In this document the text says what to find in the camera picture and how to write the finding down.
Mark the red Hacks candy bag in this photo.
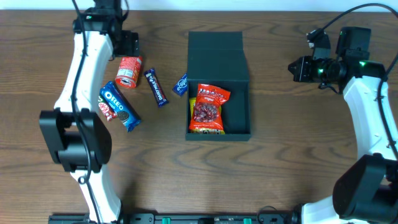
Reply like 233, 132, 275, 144
188, 83, 231, 130

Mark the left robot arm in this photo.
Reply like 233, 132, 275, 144
39, 0, 139, 223

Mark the blue Eclipse mint pack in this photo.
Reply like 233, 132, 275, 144
172, 73, 188, 96

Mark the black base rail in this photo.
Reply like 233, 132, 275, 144
48, 212, 299, 224

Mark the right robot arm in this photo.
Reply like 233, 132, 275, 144
285, 27, 397, 223

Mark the black box with hinged lid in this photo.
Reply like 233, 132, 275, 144
185, 31, 251, 141

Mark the blue Oreo cookie pack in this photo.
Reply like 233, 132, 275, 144
100, 81, 141, 132

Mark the yellow Hacks candy bag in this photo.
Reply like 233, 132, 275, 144
189, 98, 225, 134

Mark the dark blue chocolate bar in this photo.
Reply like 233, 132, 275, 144
144, 68, 169, 108

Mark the red KitKat bar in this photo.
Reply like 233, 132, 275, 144
98, 95, 117, 121

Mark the red Pringles can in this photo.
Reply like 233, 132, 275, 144
115, 56, 143, 88

